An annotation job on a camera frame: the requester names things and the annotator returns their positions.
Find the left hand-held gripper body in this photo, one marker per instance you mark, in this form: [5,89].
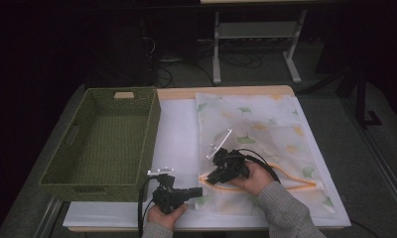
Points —
[166,198]

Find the green woven basket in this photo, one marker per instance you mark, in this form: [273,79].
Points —
[113,139]

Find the white metal desk frame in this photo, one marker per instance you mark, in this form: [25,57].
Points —
[216,49]

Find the black metal stand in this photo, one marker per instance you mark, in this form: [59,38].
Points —
[362,99]

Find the leaf print mesh laundry bag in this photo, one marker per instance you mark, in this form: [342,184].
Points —
[269,112]

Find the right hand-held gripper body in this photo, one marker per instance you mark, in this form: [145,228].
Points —
[231,165]

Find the person's right hand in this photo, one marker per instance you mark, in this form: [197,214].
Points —
[257,180]

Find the person's left hand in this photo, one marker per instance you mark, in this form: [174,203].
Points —
[163,219]

